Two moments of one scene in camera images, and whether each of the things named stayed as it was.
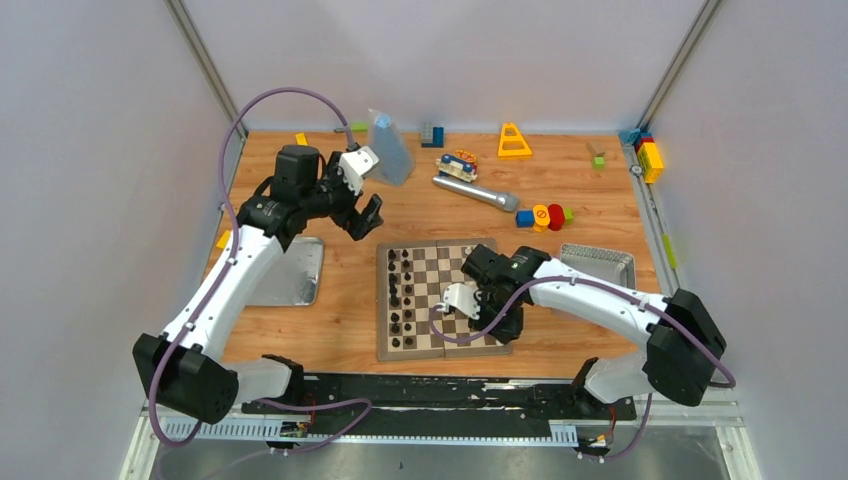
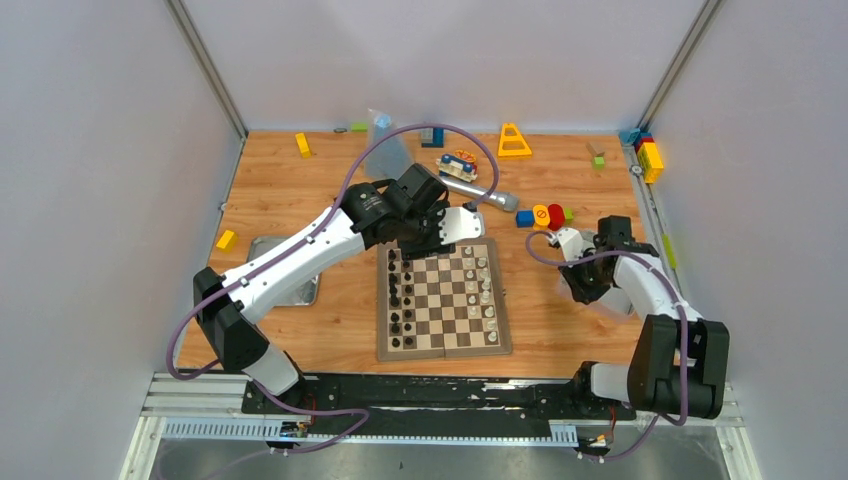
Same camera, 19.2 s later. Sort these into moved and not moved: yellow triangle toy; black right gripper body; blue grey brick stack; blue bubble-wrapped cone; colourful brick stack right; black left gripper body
Moved: black right gripper body; black left gripper body
Not moved: colourful brick stack right; yellow triangle toy; blue bubble-wrapped cone; blue grey brick stack
